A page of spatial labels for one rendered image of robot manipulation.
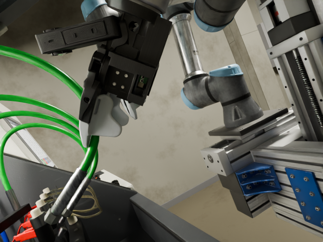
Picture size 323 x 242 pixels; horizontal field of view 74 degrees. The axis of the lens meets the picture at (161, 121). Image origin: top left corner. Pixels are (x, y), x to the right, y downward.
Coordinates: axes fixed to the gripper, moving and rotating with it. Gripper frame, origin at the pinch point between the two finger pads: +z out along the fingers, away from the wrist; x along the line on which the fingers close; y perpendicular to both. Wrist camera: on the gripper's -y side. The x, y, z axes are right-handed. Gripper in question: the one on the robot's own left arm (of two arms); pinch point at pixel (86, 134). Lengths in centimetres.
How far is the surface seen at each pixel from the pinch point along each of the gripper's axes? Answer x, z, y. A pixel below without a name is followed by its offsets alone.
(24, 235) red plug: -0.3, 24.5, -6.4
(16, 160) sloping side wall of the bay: 25.6, 30.3, -25.9
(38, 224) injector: -0.6, 20.5, -4.2
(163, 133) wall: 233, 86, 31
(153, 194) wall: 199, 156, 44
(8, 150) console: 29, 30, -31
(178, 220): 9.4, 18.3, 22.7
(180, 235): 3.8, 16.7, 22.6
